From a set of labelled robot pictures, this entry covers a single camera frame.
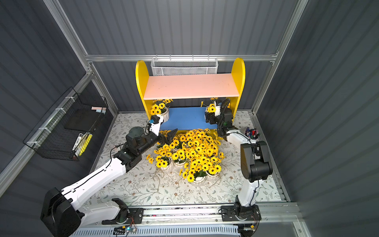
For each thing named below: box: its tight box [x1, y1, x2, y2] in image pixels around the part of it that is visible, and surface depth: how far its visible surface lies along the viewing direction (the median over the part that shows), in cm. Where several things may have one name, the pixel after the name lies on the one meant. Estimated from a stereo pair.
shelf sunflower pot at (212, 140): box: [205, 128, 222, 149], surface depth 91 cm
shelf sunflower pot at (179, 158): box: [171, 149, 187, 167], surface depth 82 cm
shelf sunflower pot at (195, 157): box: [184, 149, 205, 167], surface depth 81 cm
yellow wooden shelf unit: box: [136, 57, 246, 134], surface depth 81 cm
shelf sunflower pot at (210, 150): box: [198, 142, 226, 161], surface depth 83 cm
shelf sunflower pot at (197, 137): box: [180, 128, 213, 146], surface depth 88 cm
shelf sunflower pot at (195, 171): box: [179, 161, 208, 185], surface depth 78 cm
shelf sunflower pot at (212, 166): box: [204, 152, 226, 179], surface depth 78 cm
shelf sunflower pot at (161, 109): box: [150, 102, 170, 123], surface depth 87 cm
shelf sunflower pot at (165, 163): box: [146, 154, 173, 173], surface depth 80 cm
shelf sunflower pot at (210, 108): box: [200, 100, 217, 120], surface depth 86 cm
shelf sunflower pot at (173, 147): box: [153, 129, 182, 155], surface depth 82 cm
